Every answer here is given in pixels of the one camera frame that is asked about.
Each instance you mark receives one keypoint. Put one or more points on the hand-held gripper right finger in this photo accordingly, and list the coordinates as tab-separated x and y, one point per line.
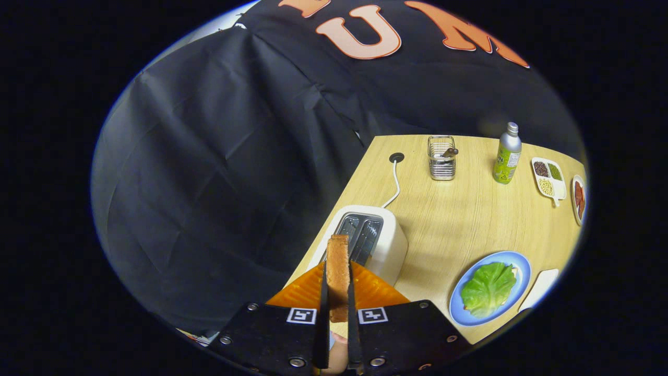
407	334

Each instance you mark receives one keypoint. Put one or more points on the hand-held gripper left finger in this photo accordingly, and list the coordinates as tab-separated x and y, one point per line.
271	339

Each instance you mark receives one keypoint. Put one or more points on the toasted bread slice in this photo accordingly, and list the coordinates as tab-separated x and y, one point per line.
338	277

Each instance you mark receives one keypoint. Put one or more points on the green lettuce leaf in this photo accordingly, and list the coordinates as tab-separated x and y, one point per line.
488	290

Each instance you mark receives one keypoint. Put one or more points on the white toaster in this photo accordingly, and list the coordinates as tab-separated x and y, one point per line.
391	245

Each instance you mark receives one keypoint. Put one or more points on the blue round plate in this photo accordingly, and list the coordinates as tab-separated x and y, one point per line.
524	284

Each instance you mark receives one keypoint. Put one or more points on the white square plate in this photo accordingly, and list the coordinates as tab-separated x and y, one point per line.
540	287

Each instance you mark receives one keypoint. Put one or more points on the black backdrop cloth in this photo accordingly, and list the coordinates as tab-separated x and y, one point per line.
209	183

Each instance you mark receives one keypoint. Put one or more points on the green label metal bottle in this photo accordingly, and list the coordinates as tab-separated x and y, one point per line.
506	162

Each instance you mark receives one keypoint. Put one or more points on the pile of yellow soybeans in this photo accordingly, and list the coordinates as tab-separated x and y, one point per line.
546	187

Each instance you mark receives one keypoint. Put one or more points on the white oval plate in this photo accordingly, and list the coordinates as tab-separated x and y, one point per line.
579	221

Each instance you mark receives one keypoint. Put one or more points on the white divided dish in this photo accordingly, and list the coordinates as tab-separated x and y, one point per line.
559	190

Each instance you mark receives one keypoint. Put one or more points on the pile of dark red beans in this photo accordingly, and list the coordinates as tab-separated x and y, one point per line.
541	168

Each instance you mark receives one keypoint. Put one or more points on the brown meat slice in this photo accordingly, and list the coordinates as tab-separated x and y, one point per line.
579	201

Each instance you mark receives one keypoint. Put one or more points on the pile of green beans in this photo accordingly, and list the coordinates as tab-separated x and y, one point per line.
555	172

